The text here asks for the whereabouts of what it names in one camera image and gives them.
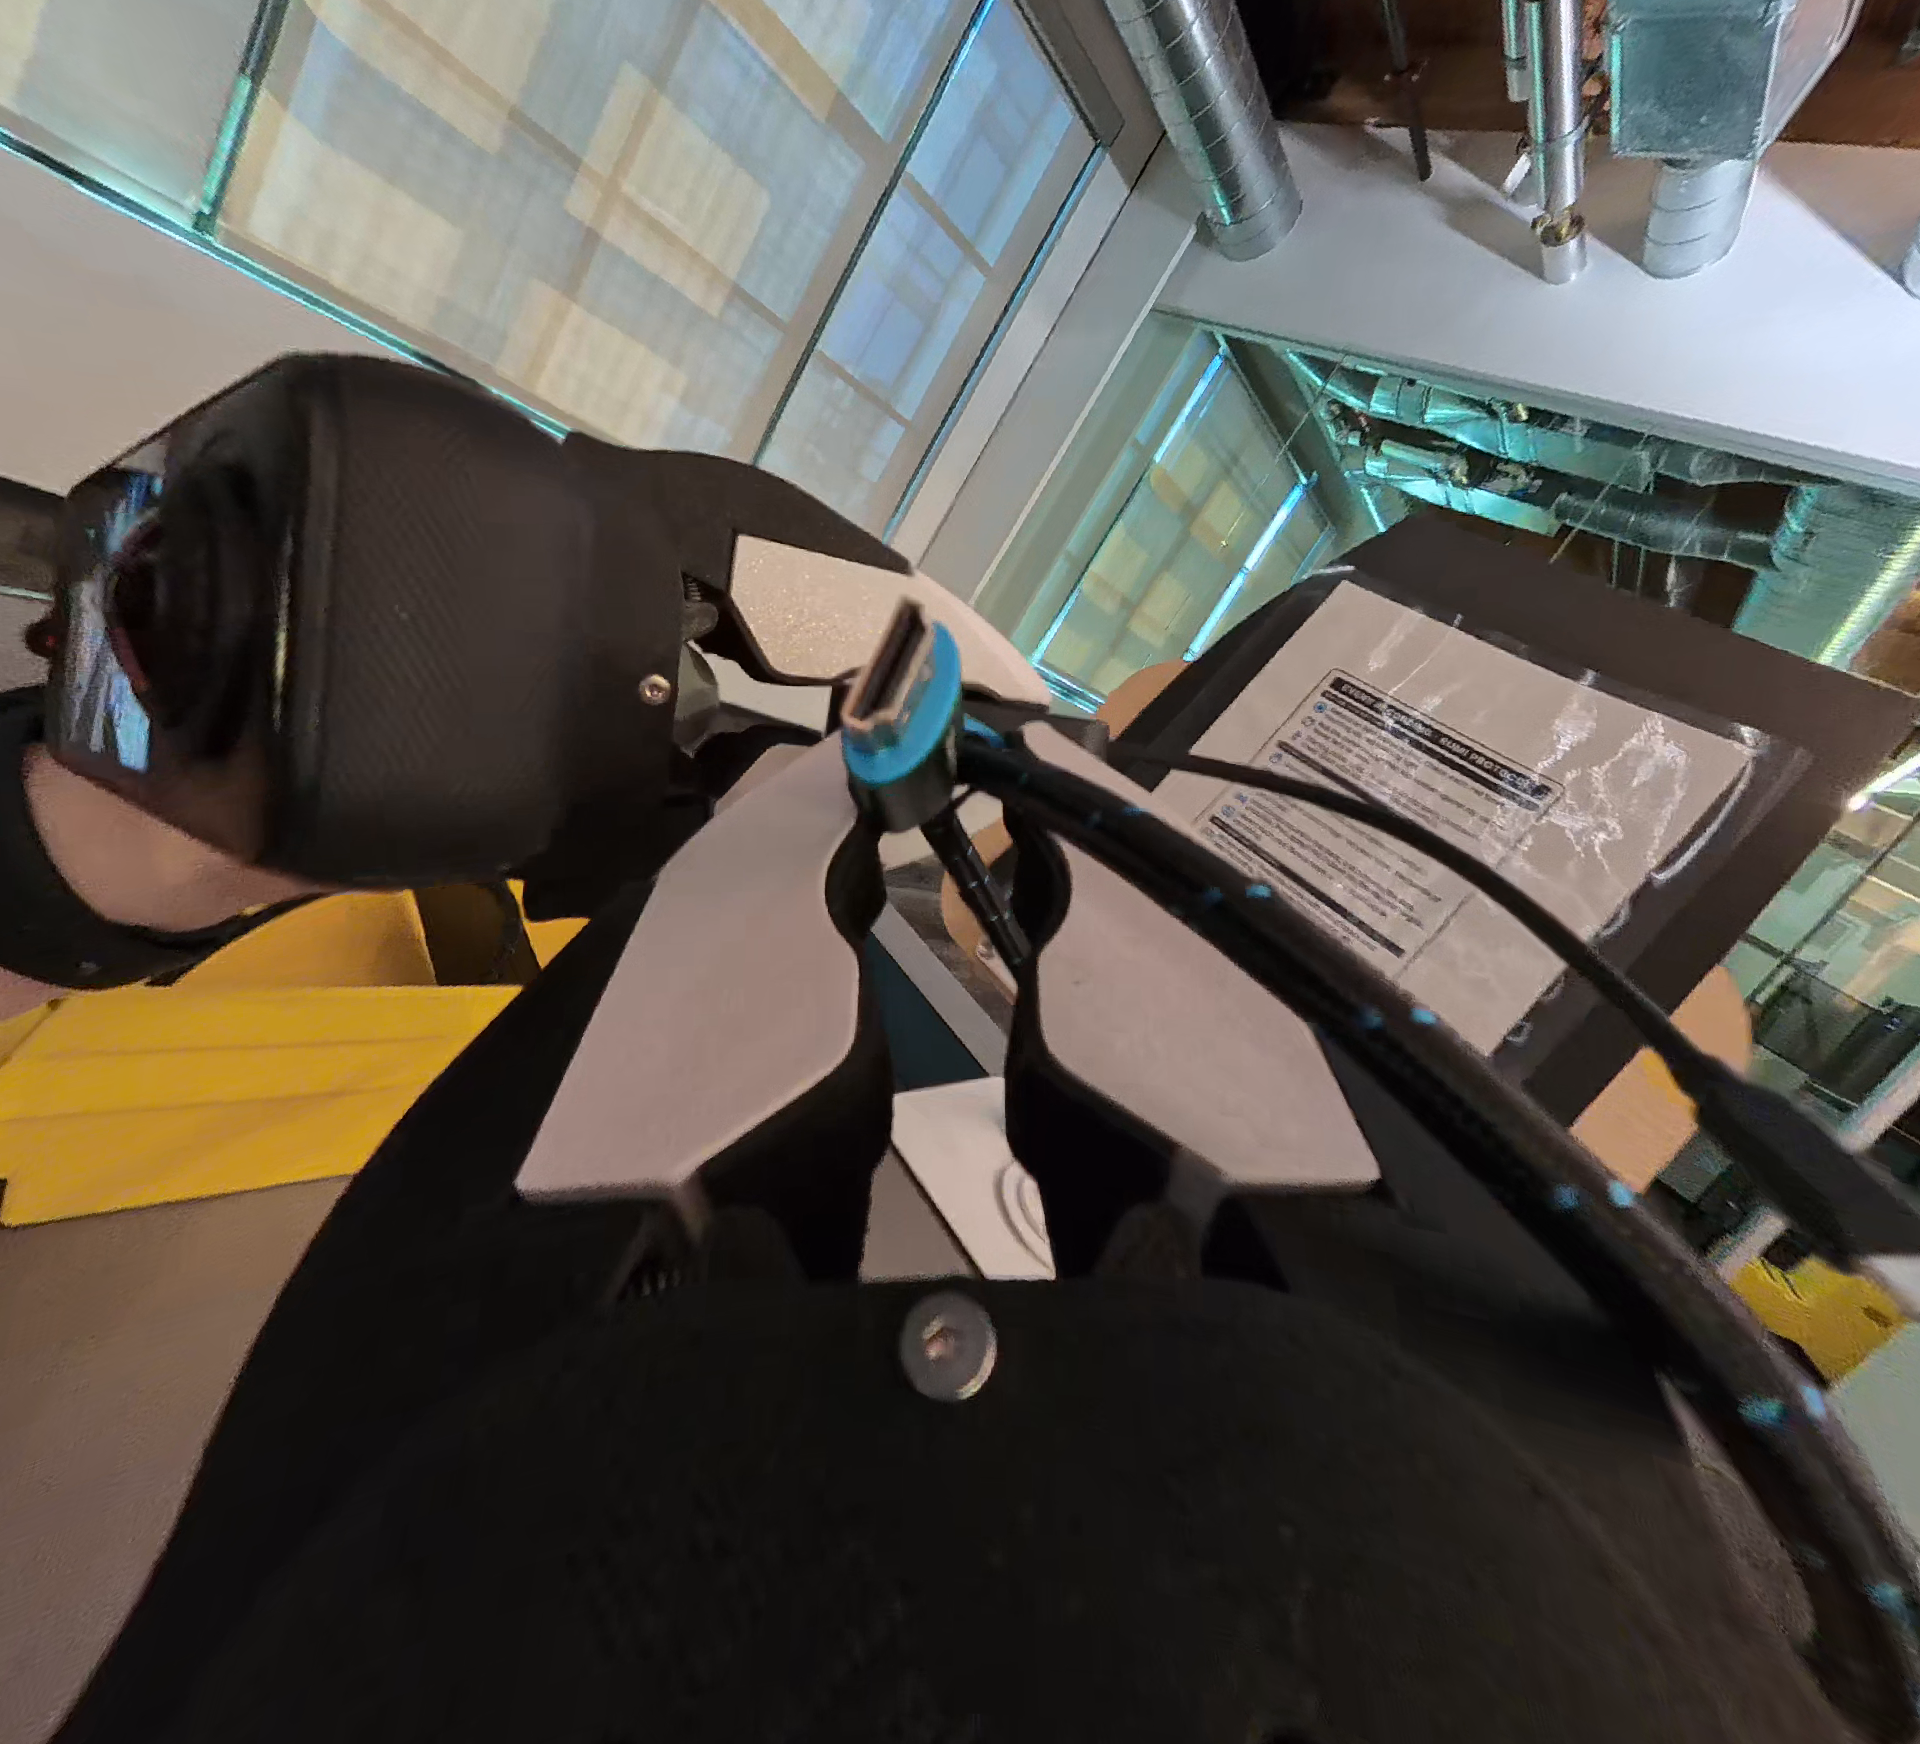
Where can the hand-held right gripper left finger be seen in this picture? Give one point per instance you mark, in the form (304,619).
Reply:
(705,1022)

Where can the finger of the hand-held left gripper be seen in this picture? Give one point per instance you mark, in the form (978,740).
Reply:
(796,602)

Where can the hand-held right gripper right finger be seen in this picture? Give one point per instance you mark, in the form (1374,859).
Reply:
(1186,1099)

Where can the dark grey USB hub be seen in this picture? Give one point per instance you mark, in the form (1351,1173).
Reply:
(1785,1160)

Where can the person's left hand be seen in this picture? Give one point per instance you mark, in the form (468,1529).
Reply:
(150,859)

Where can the tall window with blinds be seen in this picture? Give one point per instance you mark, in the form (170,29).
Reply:
(1186,529)

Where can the large window with blinds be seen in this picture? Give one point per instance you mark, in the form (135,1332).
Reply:
(524,124)

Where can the taped instruction sheet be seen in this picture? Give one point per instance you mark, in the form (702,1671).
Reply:
(1575,783)

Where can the instruction sheet on stand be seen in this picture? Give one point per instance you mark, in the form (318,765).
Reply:
(1785,859)

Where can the silver ceiling ductwork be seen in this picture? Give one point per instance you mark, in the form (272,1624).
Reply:
(1829,559)

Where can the silver insulated pipe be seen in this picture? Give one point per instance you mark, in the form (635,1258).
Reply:
(1561,95)

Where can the spiral metal air duct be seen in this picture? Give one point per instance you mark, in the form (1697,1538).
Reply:
(1186,19)

